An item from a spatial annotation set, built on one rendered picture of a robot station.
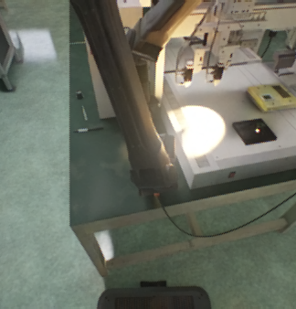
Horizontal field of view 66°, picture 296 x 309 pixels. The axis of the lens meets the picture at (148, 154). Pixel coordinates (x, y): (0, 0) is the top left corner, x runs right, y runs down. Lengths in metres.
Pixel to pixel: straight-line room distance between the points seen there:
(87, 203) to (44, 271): 0.85
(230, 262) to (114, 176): 0.99
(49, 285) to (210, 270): 0.94
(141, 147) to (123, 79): 0.12
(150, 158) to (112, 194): 0.46
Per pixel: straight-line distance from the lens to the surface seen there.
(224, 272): 1.59
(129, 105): 0.38
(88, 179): 0.91
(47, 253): 1.66
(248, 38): 0.95
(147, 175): 0.45
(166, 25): 0.54
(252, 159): 0.89
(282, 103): 1.14
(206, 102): 1.08
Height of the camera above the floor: 1.48
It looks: 49 degrees down
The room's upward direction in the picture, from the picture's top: 1 degrees clockwise
